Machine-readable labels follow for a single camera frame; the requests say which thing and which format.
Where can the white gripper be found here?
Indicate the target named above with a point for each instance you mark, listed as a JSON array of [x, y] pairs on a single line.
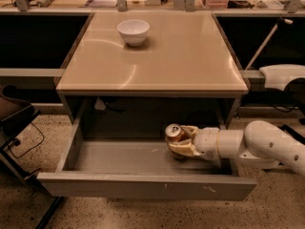
[[206, 141]]

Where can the orange soda can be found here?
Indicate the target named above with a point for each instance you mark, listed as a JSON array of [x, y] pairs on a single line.
[[173, 133]]

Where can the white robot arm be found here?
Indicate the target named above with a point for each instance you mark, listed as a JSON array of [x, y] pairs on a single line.
[[260, 145]]

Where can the grey open drawer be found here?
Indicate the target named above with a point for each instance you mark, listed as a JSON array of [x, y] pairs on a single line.
[[120, 152]]

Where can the grey cabinet with beige top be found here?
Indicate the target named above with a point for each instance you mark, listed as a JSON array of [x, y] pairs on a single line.
[[185, 54]]

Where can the white chair armrest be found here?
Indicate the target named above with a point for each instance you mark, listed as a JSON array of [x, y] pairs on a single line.
[[280, 76]]

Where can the black chair base right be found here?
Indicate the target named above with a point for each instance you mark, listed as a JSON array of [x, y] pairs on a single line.
[[294, 128]]

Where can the white bowl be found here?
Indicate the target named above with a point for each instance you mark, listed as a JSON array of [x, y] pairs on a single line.
[[133, 32]]

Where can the black office chair left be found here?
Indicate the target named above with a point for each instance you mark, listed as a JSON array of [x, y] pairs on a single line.
[[15, 115]]

